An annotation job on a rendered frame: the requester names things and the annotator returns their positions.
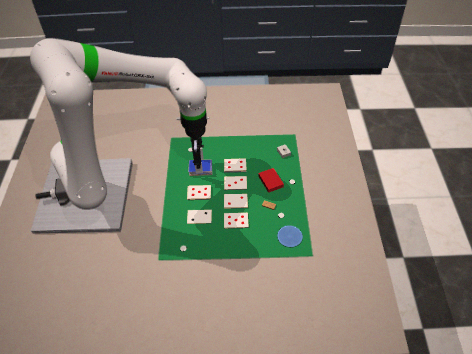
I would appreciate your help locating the white playing card with red pips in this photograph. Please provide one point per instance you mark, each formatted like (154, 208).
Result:
(199, 192)
(235, 182)
(235, 220)
(235, 201)
(235, 164)

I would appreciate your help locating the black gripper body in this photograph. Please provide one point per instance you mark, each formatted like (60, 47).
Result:
(195, 134)

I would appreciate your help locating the green cloth mat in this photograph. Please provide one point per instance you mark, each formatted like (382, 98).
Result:
(211, 240)

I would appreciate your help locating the blue round disc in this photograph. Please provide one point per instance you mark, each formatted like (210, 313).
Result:
(289, 236)

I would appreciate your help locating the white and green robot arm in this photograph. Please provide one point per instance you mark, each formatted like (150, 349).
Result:
(69, 91)

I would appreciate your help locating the white playing card with black pips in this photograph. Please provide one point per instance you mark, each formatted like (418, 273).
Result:
(199, 216)

